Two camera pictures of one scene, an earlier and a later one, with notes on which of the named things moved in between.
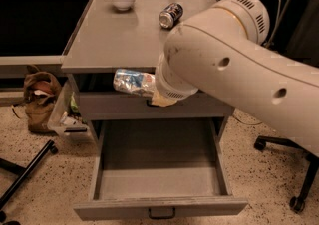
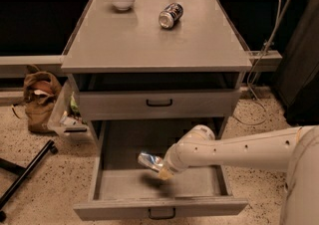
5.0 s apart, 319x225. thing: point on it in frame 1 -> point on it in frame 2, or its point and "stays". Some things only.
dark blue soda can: (170, 15) stays
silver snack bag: (135, 82) -> (151, 160)
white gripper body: (171, 92) -> (171, 162)
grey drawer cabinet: (129, 32) stays
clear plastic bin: (68, 117) stays
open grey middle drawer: (159, 168) stays
